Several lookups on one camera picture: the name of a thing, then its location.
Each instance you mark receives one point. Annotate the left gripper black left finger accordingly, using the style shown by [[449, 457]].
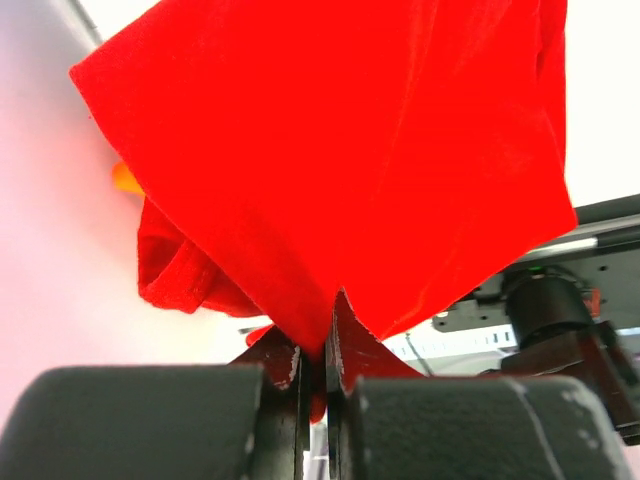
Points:
[[248, 419]]

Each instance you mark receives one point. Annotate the folded orange t shirt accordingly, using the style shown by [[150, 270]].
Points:
[[124, 180]]

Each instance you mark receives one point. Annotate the red t shirt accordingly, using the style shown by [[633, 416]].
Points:
[[400, 151]]

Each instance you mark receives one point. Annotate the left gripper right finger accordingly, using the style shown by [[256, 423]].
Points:
[[572, 420]]

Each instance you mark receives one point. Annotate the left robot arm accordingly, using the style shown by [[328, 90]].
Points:
[[565, 330]]

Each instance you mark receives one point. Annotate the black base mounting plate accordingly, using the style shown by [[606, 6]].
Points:
[[601, 254]]

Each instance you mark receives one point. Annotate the white slotted cable duct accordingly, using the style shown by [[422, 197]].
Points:
[[426, 342]]

